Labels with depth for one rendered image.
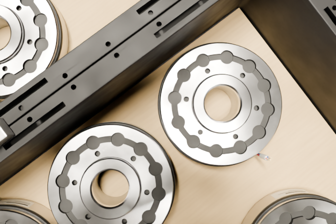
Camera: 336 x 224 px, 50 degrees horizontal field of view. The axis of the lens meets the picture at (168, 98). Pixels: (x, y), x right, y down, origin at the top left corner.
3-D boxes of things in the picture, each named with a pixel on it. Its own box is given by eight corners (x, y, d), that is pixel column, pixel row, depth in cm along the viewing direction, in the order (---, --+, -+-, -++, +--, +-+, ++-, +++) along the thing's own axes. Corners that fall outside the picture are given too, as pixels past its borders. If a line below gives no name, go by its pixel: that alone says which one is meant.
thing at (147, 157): (98, 274, 29) (97, 278, 28) (24, 174, 29) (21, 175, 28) (198, 197, 30) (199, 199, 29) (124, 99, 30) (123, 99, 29)
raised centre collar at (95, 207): (104, 230, 29) (103, 233, 28) (67, 181, 29) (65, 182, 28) (154, 192, 29) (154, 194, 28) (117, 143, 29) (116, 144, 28)
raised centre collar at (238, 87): (216, 146, 29) (217, 146, 29) (179, 98, 29) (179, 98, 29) (263, 108, 30) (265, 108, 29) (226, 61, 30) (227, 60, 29)
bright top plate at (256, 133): (210, 189, 30) (211, 191, 29) (134, 93, 30) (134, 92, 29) (304, 114, 30) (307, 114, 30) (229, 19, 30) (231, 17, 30)
